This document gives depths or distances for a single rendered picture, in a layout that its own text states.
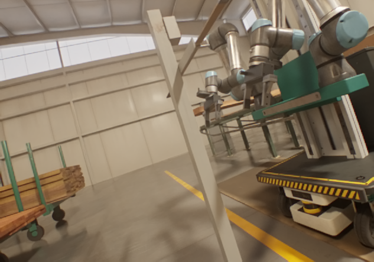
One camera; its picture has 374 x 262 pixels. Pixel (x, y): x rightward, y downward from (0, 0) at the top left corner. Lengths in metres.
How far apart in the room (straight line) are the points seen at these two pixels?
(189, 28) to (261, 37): 10.56
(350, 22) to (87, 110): 9.32
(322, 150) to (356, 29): 0.77
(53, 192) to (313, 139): 3.04
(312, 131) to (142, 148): 8.23
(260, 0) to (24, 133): 9.85
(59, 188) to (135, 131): 6.37
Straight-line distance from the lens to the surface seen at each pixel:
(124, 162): 9.14
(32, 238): 3.52
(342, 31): 0.88
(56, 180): 3.21
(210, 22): 0.61
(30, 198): 3.35
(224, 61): 1.43
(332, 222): 1.15
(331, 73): 0.99
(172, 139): 9.26
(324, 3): 0.94
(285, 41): 0.82
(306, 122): 1.37
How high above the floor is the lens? 0.72
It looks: 4 degrees up
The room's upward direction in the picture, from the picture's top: 18 degrees counter-clockwise
